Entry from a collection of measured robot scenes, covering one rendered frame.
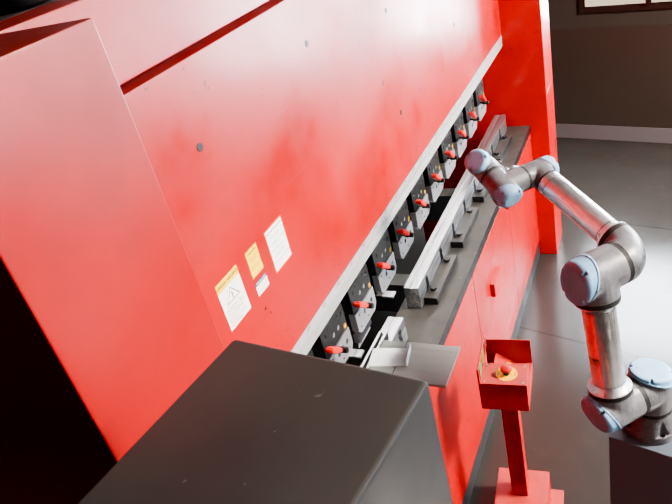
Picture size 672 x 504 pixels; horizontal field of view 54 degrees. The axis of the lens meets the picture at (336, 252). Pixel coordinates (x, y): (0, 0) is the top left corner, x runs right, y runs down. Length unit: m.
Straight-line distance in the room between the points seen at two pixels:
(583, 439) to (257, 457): 2.67
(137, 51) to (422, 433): 0.80
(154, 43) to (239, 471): 0.81
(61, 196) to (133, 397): 0.28
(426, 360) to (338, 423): 1.51
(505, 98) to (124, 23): 3.00
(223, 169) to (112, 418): 0.66
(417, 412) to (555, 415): 2.69
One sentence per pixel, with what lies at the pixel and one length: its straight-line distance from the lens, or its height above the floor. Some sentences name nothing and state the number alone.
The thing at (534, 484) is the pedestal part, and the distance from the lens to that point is 2.91.
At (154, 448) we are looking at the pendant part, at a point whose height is 1.95.
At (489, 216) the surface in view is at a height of 0.88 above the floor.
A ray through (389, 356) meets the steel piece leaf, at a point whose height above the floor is 1.00.
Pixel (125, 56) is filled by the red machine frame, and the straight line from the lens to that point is 1.17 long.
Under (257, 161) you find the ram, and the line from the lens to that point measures 1.49.
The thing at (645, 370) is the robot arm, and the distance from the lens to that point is 2.06.
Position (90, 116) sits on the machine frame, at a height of 2.20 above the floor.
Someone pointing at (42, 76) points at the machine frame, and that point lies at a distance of 0.80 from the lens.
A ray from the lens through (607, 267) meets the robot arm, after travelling 1.76.
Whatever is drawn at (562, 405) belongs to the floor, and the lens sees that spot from 3.36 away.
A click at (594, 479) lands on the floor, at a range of 3.09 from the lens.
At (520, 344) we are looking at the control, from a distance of 2.47.
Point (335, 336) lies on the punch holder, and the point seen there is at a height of 1.28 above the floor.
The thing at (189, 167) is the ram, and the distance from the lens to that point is 1.30.
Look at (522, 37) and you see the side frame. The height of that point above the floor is 1.37.
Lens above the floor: 2.39
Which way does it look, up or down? 30 degrees down
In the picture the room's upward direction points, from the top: 15 degrees counter-clockwise
